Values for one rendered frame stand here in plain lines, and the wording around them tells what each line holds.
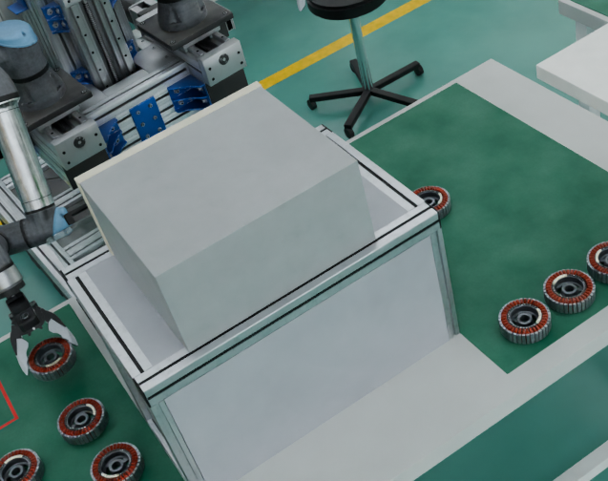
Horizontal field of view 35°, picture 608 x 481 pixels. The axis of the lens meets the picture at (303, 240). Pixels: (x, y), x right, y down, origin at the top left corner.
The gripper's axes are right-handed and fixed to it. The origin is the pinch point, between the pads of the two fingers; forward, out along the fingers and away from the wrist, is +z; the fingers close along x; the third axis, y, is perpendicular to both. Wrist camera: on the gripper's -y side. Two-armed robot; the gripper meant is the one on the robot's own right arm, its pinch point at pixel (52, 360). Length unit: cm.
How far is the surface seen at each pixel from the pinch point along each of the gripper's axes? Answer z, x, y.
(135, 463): 21.7, -3.8, -33.1
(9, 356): -3.1, 8.7, 17.2
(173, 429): 12, -13, -56
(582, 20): -3, -190, 25
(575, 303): 36, -101, -58
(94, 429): 14.7, -0.2, -19.4
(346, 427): 35, -45, -48
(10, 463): 12.3, 19.0, -14.8
